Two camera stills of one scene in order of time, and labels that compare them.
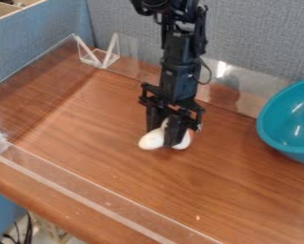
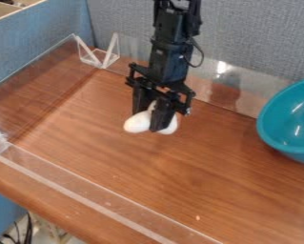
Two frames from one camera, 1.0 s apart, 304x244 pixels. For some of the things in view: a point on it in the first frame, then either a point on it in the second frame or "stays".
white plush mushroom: x=152 y=139 → x=138 y=121
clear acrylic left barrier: x=18 y=91 stays
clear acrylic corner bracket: x=99 y=57 stays
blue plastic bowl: x=286 y=120 stays
